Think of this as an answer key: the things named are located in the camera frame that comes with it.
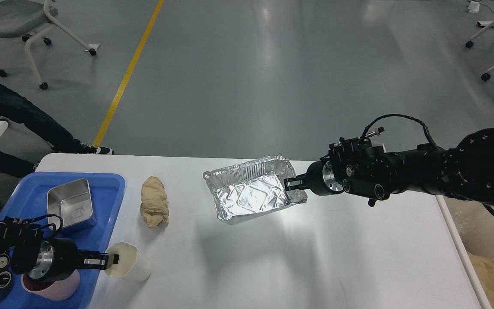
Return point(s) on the aluminium foil tray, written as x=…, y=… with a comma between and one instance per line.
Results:
x=245, y=191

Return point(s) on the pink plastic mug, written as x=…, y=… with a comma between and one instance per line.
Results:
x=56, y=291

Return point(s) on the rectangular steel container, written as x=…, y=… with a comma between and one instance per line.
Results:
x=73, y=203

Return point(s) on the cream white cup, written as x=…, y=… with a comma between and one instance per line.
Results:
x=132, y=265

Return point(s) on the right black cylindrical gripper body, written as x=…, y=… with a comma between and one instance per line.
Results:
x=320, y=179

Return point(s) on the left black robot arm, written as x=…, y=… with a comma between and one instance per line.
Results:
x=34, y=250

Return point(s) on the beige cloth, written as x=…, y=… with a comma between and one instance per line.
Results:
x=154, y=205

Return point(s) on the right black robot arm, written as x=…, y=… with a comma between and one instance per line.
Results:
x=358, y=166

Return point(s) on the beige plastic bin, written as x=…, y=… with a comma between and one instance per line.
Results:
x=473, y=229

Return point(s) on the blue plastic tray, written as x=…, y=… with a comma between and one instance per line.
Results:
x=29, y=200

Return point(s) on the seated person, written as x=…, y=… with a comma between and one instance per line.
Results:
x=18, y=109

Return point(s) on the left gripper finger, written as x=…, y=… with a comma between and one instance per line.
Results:
x=95, y=257
x=92, y=265

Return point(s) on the left black cylindrical gripper body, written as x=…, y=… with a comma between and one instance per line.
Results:
x=58, y=258

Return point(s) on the white floor power adapter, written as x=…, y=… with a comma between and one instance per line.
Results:
x=474, y=7

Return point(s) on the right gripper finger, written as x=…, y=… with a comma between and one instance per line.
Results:
x=297, y=181
x=296, y=187

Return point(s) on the grey office chair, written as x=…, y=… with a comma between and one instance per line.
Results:
x=19, y=18

